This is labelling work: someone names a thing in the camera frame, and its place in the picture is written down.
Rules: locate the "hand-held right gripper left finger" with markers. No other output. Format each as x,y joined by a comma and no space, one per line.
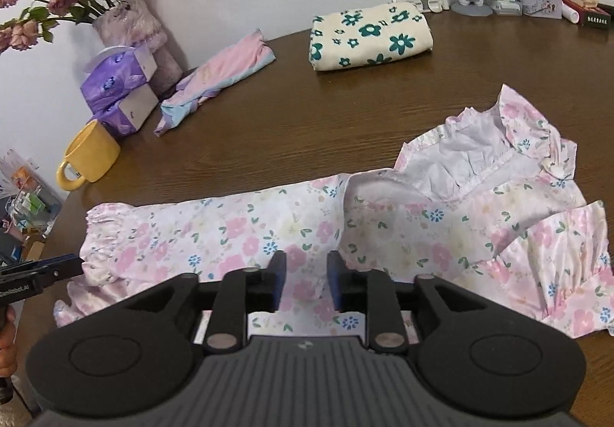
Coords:
278,285

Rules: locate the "pink floral dress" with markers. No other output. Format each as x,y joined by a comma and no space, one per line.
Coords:
431,225

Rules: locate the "purple tissue pack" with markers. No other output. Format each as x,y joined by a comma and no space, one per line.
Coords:
120,115
108,84

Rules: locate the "white tube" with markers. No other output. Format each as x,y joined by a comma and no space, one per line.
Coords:
572,14

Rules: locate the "dark box with white lettering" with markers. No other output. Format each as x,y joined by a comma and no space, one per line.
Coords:
597,18

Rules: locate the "pink pastel garment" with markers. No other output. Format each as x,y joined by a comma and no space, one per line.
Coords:
225,67

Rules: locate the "person's left hand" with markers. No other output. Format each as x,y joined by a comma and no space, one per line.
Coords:
7,340

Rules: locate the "cream cloth with green flowers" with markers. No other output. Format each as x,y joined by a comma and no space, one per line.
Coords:
369,36

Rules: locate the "clear plastic small box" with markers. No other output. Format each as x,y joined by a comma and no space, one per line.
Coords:
507,7

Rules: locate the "white power strip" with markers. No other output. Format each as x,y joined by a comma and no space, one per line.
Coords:
431,2

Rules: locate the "fuzzy purple vase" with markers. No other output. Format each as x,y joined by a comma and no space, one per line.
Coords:
134,24

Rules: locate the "yellow mug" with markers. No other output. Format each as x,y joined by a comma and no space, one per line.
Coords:
93,153

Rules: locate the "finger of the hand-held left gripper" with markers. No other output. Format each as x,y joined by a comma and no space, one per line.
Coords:
62,273
57,259

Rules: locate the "rack with small packets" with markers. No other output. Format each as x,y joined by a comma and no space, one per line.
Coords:
29,206

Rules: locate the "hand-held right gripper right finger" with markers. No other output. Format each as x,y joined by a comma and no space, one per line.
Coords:
335,285

